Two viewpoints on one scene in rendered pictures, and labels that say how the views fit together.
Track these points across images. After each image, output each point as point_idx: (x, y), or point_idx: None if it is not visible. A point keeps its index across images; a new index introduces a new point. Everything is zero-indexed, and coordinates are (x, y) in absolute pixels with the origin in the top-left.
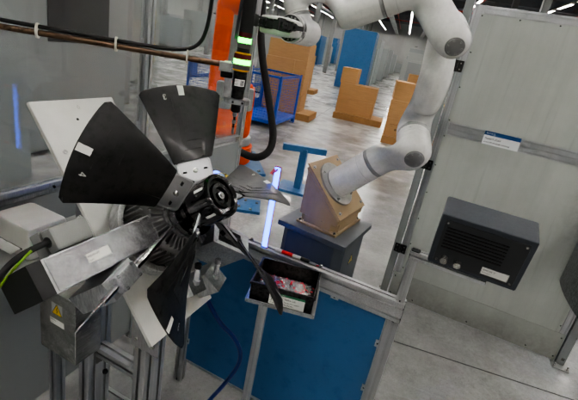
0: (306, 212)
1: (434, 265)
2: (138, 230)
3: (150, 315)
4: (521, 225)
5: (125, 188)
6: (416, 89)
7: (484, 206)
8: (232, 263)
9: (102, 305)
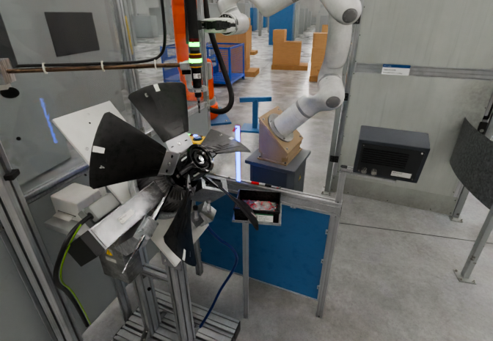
0: (263, 151)
1: (358, 174)
2: (149, 193)
3: None
4: (416, 138)
5: (133, 169)
6: (326, 50)
7: (388, 128)
8: None
9: None
